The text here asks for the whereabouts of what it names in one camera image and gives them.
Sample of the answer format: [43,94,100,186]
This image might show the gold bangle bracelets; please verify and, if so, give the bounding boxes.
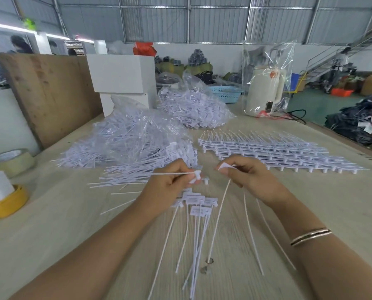
[290,227,333,247]

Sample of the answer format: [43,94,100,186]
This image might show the beige masking tape roll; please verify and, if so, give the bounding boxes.
[0,149,36,179]

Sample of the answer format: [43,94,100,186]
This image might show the black power cable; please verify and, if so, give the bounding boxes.
[266,109,307,125]

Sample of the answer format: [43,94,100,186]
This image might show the neat rows of white ties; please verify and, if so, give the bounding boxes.
[197,129,371,175]

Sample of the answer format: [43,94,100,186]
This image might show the yellow tape roll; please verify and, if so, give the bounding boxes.
[0,184,30,220]

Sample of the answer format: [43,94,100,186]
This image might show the orange plastic tray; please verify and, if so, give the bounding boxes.
[331,87,354,97]

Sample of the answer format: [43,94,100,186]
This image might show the metal staircase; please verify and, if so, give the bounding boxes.
[301,14,372,88]

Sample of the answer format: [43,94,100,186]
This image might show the blue plastic basket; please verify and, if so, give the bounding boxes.
[207,85,245,104]

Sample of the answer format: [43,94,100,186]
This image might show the person's left hand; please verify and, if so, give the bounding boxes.
[139,159,203,217]

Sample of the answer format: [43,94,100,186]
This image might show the large clear bag of ties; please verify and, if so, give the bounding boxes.
[50,95,200,170]

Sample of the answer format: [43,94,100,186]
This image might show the person's right hand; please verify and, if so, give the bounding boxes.
[216,154,287,210]

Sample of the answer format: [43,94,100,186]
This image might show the pile of dark clothes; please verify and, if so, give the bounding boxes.
[325,96,372,146]

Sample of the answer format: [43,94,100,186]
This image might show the red plastic bag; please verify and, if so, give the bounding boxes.
[132,42,157,56]

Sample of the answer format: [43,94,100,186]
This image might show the brown plywood board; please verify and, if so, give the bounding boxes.
[0,53,104,150]

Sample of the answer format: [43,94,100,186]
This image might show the cream electric kettle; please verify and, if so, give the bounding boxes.
[245,66,287,117]

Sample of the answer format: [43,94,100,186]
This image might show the person's right forearm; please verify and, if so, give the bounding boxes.
[269,192,372,300]

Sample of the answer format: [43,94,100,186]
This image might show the small clear bag of ties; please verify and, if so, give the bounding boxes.
[156,72,236,130]

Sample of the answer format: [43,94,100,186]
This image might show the person's left forearm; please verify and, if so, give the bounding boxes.
[9,201,161,300]

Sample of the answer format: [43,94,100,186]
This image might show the clear plastic bag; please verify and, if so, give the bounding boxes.
[242,39,297,118]

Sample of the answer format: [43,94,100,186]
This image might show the loose pile of white ties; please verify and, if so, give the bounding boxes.
[87,159,161,216]

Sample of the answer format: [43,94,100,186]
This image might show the white cabinet box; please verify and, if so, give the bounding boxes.
[86,54,157,118]

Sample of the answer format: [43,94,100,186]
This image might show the fan of white tag ties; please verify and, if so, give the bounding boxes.
[147,187,220,300]

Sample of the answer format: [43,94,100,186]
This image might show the white tie strap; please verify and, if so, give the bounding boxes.
[243,193,265,276]
[256,199,296,271]

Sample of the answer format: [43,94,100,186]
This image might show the white cable tie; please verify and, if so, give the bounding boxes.
[148,169,210,185]
[206,163,237,264]

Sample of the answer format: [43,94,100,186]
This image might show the cooker wrapped in plastic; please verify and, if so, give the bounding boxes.
[156,71,184,90]

